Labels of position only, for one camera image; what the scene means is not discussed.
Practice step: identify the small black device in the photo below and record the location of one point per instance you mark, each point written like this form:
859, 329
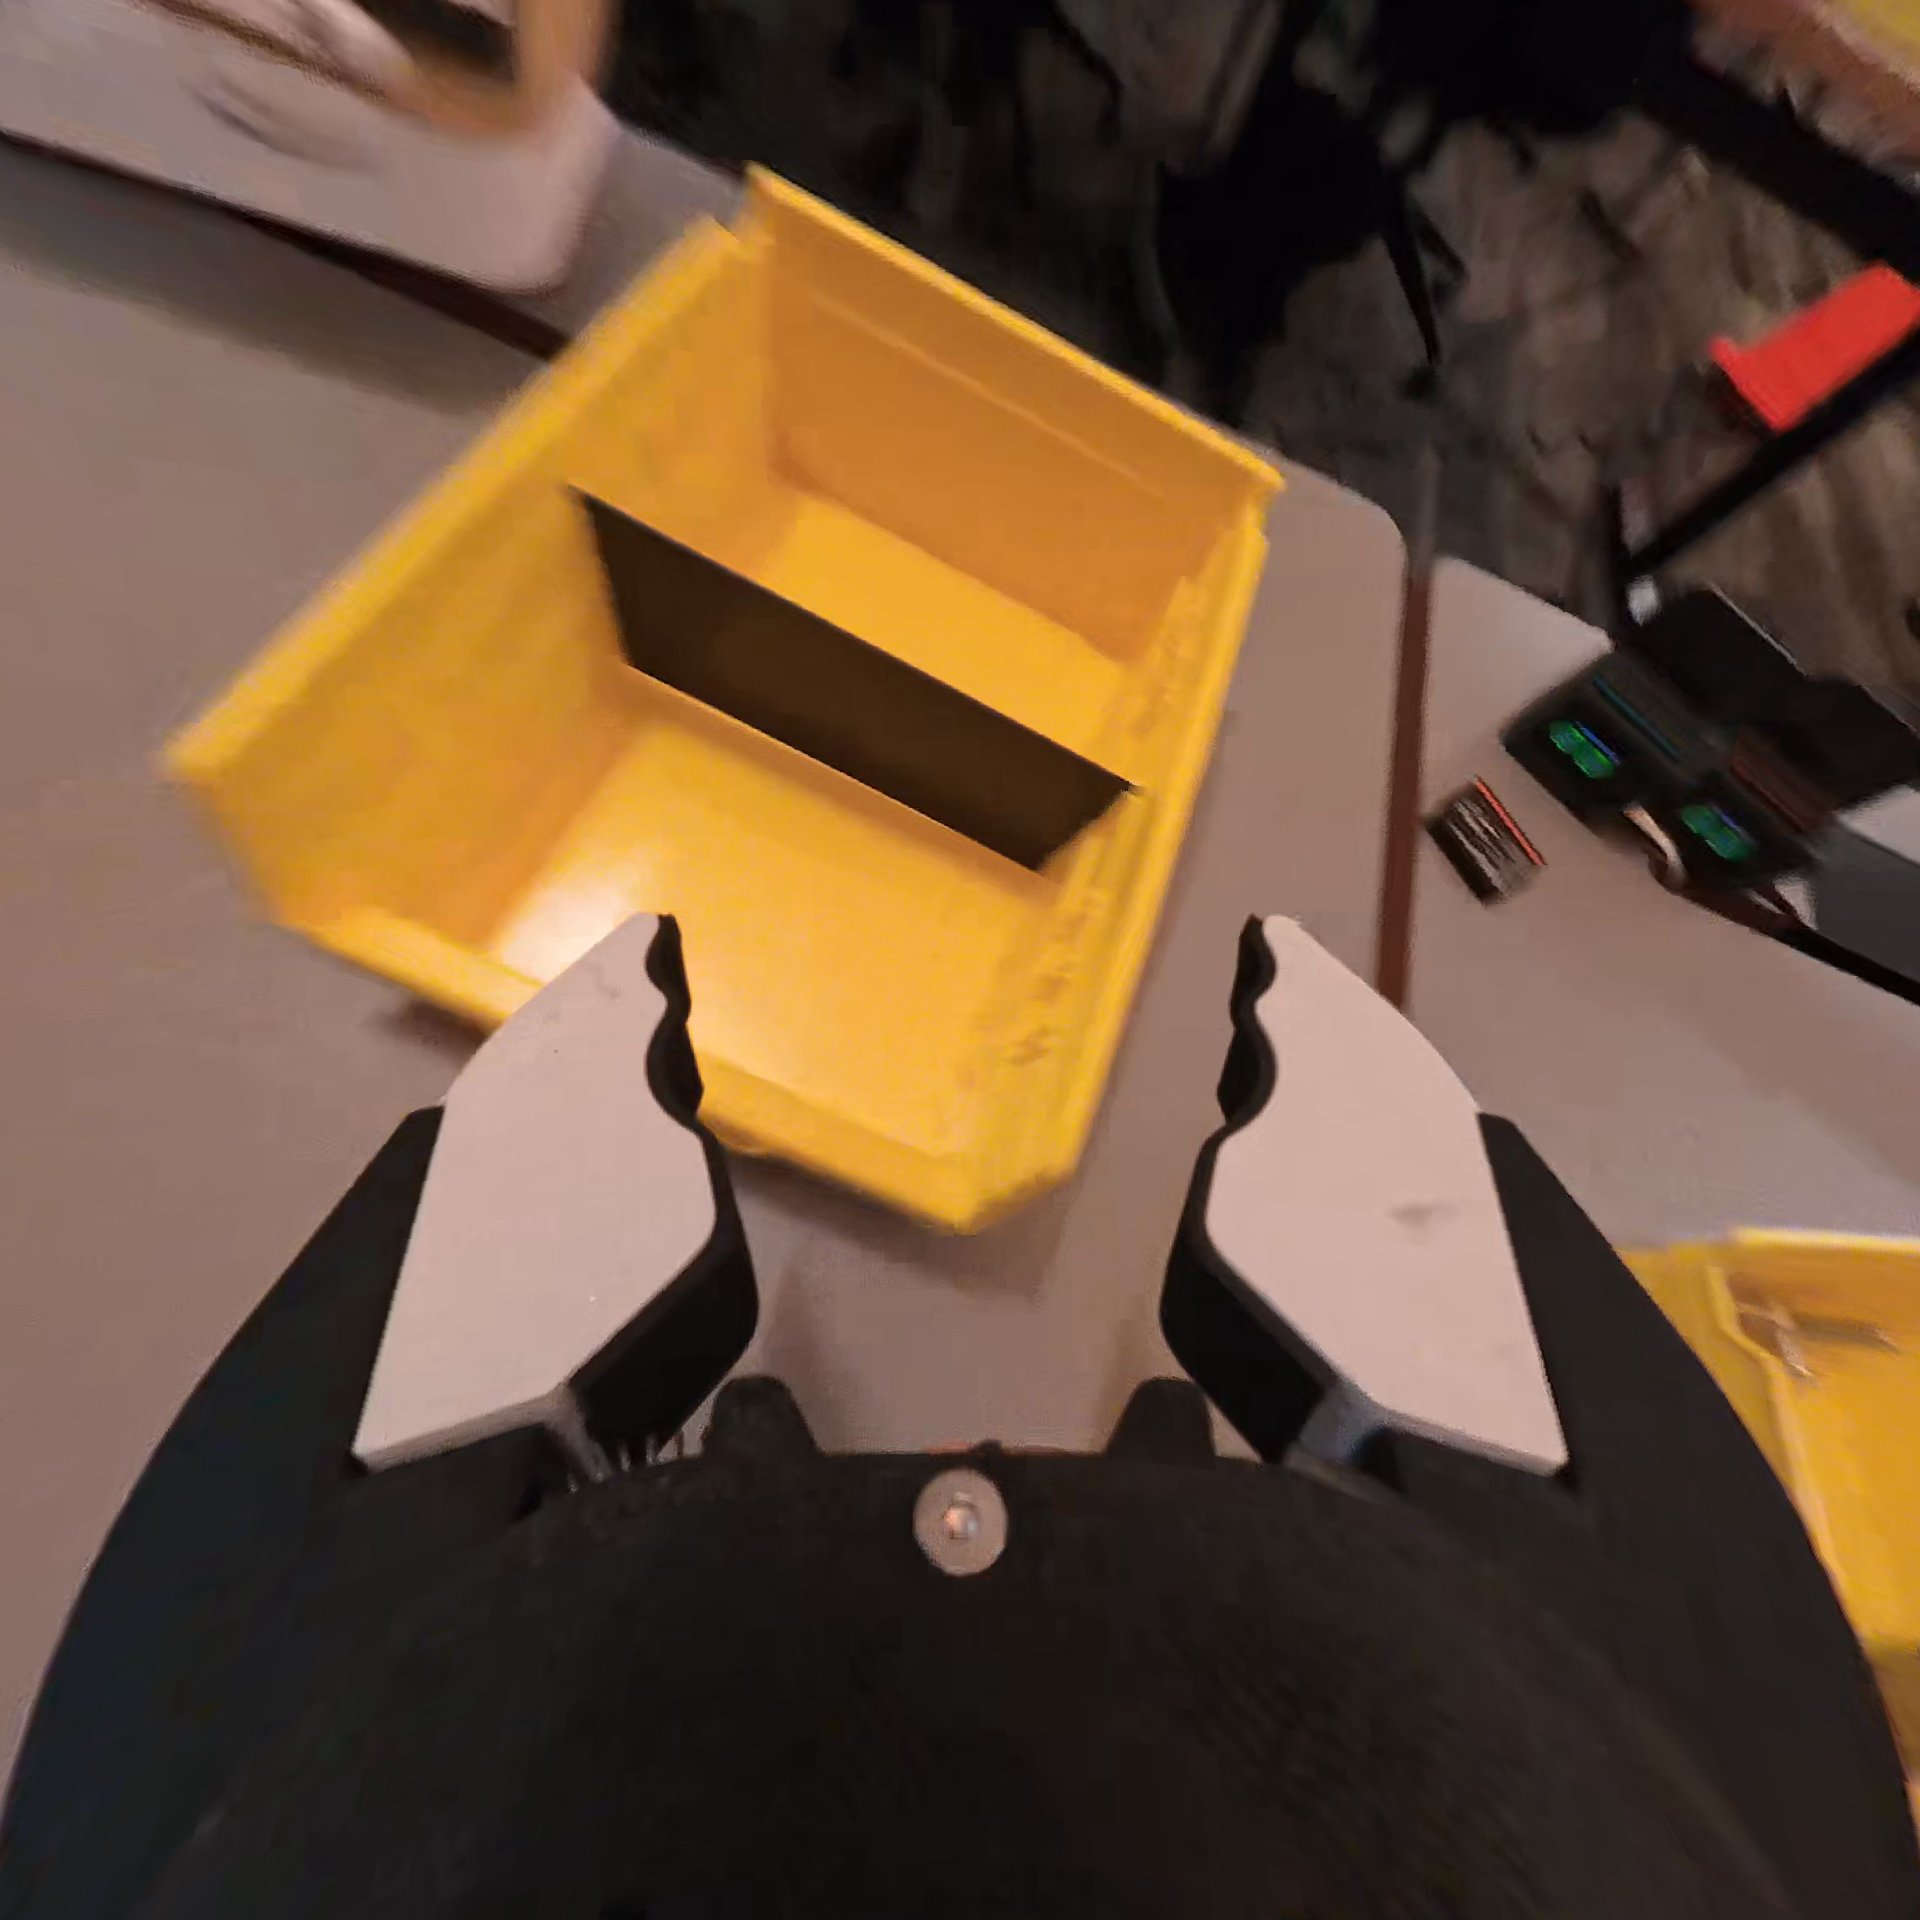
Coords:
1484, 839

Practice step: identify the yellow bin with black divider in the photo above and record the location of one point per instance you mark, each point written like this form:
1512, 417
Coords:
839, 960

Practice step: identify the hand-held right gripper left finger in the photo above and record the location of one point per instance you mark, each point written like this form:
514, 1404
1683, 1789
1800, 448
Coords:
555, 1200

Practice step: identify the white board stand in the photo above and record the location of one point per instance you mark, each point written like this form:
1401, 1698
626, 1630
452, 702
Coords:
450, 194

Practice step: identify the grey desk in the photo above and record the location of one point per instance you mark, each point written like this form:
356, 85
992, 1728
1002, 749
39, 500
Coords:
1621, 1079
148, 600

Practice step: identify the red plastic box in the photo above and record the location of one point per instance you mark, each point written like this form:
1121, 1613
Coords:
1816, 353

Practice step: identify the yellow storage bin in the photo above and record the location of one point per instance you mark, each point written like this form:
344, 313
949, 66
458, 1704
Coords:
1800, 1424

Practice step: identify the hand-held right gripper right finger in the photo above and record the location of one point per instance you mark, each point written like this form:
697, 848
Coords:
1380, 1215

